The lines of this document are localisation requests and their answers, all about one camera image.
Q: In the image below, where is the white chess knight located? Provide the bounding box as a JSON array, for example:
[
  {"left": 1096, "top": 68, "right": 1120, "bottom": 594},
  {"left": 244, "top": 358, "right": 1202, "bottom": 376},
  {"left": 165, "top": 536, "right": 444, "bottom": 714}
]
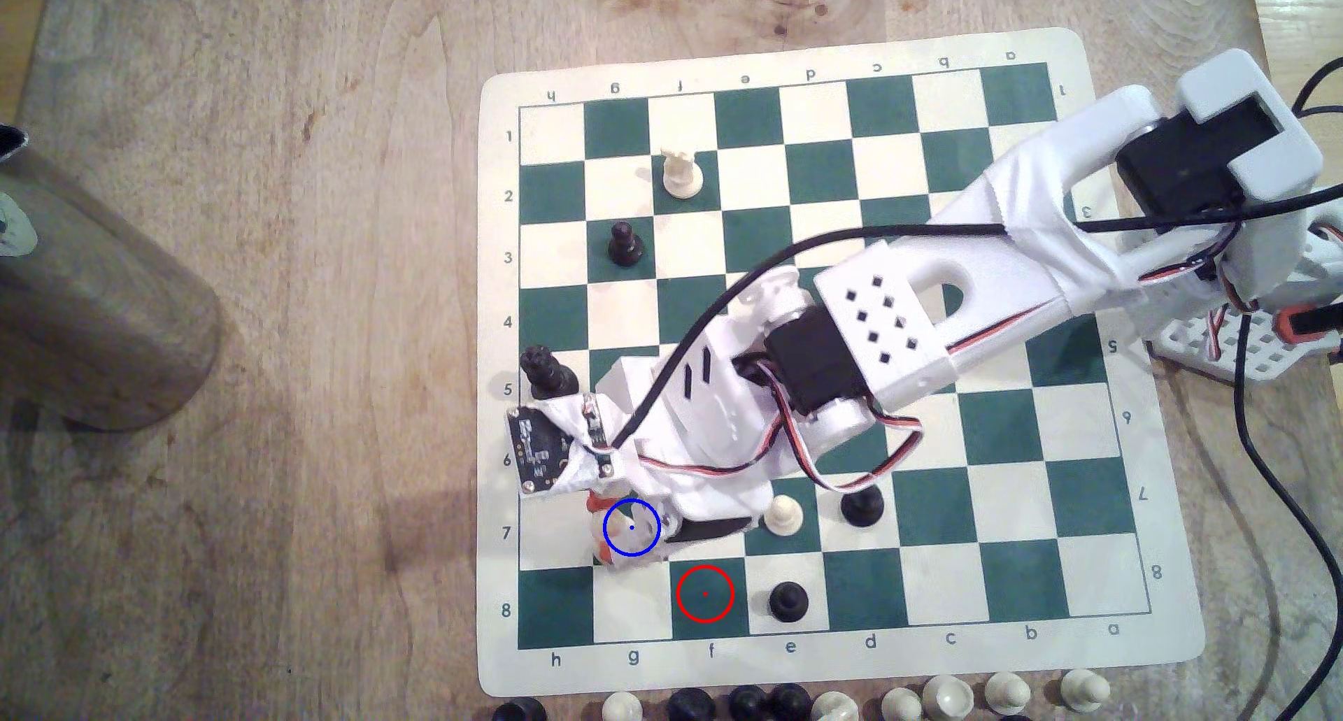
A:
[{"left": 661, "top": 146, "right": 705, "bottom": 200}]

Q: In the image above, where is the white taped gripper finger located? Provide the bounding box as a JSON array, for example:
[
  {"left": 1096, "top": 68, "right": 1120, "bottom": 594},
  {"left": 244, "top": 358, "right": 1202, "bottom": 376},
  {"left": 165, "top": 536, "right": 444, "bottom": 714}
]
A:
[
  {"left": 583, "top": 482, "right": 675, "bottom": 520},
  {"left": 590, "top": 513, "right": 757, "bottom": 568}
]

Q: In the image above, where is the taped camera circuit board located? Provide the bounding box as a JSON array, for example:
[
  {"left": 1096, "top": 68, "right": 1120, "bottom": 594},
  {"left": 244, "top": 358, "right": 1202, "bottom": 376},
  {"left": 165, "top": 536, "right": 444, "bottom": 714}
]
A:
[{"left": 506, "top": 394, "right": 612, "bottom": 500}]

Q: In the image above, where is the black power cable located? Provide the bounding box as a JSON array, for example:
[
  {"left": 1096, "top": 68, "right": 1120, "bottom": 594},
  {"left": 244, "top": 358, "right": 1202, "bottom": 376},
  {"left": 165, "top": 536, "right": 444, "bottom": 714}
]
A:
[{"left": 1230, "top": 310, "right": 1326, "bottom": 721}]

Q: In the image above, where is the white printed gripper body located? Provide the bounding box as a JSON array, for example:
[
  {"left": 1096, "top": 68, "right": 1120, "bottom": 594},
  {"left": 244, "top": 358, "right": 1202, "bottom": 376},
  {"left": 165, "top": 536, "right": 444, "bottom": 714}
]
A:
[{"left": 592, "top": 268, "right": 881, "bottom": 525}]

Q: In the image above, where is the large white chess piece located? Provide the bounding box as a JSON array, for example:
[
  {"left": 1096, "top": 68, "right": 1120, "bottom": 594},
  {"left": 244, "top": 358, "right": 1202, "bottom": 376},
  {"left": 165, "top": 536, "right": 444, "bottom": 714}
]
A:
[{"left": 603, "top": 495, "right": 665, "bottom": 559}]

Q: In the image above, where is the white perforated base plate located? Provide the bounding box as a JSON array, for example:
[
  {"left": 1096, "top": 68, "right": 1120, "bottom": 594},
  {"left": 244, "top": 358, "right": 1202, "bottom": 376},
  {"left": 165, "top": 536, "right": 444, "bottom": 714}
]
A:
[{"left": 1144, "top": 306, "right": 1318, "bottom": 385}]

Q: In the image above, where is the red white black servo wire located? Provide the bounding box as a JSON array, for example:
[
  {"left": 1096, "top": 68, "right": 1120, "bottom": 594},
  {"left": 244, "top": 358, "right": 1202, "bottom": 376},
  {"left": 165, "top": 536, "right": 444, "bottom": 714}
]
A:
[{"left": 630, "top": 359, "right": 925, "bottom": 494}]

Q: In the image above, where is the brown metal cylinder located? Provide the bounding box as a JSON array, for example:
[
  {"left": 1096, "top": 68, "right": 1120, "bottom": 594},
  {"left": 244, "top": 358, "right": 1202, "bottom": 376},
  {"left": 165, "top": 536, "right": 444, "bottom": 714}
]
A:
[{"left": 0, "top": 123, "right": 224, "bottom": 434}]

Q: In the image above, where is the black chess queen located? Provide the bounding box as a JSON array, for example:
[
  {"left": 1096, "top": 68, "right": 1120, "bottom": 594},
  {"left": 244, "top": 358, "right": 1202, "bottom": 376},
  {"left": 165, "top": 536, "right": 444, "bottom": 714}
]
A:
[{"left": 520, "top": 344, "right": 581, "bottom": 400}]

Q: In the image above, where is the orange black clamp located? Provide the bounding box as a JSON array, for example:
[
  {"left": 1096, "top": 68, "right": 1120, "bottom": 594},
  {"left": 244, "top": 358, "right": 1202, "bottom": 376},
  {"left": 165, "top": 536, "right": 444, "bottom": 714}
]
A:
[{"left": 1272, "top": 304, "right": 1343, "bottom": 347}]

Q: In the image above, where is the green white chess mat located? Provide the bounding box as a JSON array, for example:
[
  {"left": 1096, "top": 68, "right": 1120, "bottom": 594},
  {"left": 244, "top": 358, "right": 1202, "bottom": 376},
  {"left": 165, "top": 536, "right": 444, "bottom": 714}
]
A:
[{"left": 477, "top": 27, "right": 1208, "bottom": 698}]

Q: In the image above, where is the black camera cable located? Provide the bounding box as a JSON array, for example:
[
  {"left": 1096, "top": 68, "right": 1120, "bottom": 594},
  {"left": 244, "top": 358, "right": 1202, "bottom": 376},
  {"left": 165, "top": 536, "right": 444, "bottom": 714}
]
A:
[{"left": 611, "top": 191, "right": 1343, "bottom": 455}]

